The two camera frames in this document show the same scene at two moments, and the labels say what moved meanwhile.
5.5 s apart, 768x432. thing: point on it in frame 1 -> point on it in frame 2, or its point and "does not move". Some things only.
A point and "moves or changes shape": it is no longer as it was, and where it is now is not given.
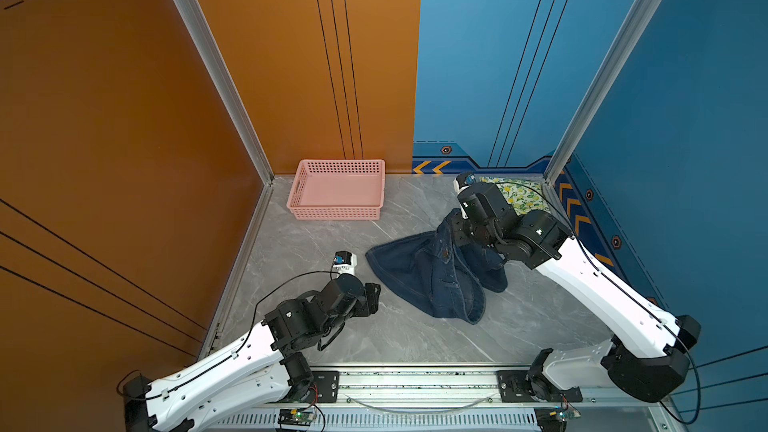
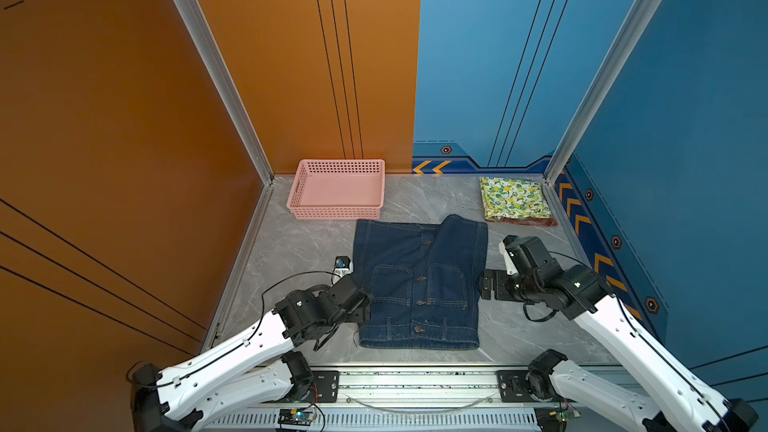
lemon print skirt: [523, 195] does not move
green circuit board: [296, 416] does not move
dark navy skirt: [438, 274] moves or changes shape
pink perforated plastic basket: [337, 189] does not move
